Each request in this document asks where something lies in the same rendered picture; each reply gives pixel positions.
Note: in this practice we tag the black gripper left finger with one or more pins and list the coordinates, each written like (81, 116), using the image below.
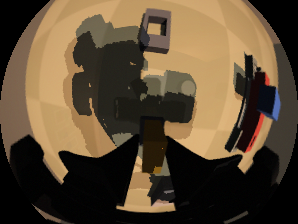
(114, 170)

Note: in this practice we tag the blue rectangular block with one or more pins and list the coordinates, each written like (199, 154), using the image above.
(268, 102)

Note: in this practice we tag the red rectangular block with square holes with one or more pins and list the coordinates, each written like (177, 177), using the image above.
(253, 119)

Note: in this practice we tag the orange block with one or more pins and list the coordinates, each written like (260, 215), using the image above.
(154, 146)

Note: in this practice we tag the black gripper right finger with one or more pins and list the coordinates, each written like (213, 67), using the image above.
(190, 173)

